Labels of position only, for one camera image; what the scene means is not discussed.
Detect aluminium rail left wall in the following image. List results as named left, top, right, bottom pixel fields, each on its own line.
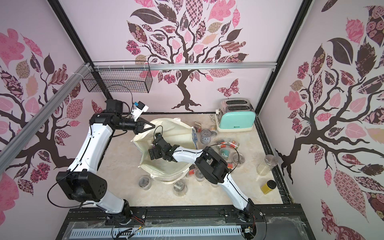
left=1, top=63, right=92, bottom=173

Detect aluminium rail wall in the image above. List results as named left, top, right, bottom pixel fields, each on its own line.
left=94, top=62, right=277, bottom=71
left=1, top=63, right=92, bottom=173

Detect tan seed jar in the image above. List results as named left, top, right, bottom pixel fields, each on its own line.
left=210, top=125, right=218, bottom=137

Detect black wire basket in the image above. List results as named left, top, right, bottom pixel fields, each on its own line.
left=82, top=60, right=153, bottom=93

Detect aluminium rail back wall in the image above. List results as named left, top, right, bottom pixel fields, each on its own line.
left=94, top=62, right=277, bottom=71

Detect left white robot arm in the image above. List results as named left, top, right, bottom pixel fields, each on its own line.
left=56, top=100, right=155, bottom=221

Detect clear seed jar grey lid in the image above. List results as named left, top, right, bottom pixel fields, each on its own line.
left=139, top=176, right=152, bottom=191

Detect red seed jar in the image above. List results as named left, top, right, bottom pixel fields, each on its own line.
left=216, top=139, right=227, bottom=150
left=229, top=140, right=240, bottom=150

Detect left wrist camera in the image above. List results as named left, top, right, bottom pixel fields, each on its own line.
left=131, top=101, right=149, bottom=122

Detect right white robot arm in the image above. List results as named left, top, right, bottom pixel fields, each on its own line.
left=149, top=133, right=266, bottom=222

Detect white slotted cable duct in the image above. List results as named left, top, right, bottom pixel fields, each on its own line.
left=64, top=226, right=243, bottom=240

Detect silver tin can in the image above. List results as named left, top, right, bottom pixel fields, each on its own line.
left=201, top=129, right=212, bottom=145

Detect clear seed jar dark lid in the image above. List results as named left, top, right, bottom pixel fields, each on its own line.
left=195, top=170, right=206, bottom=182

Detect black base frame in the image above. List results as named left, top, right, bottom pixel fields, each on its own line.
left=57, top=204, right=315, bottom=240

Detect cream canvas tote bag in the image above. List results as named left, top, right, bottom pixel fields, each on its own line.
left=132, top=118, right=198, bottom=184

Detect teal label seed jar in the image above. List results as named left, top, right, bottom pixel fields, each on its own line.
left=219, top=148, right=231, bottom=160

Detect mint green toaster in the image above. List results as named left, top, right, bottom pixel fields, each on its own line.
left=215, top=98, right=256, bottom=133

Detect clear jar sandy contents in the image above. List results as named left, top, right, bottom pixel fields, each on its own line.
left=257, top=155, right=278, bottom=176

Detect clear seed jar striped lid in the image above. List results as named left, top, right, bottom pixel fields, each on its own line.
left=173, top=180, right=188, bottom=197

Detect yellow label seed jar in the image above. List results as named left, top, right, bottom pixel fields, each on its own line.
left=260, top=180, right=277, bottom=195

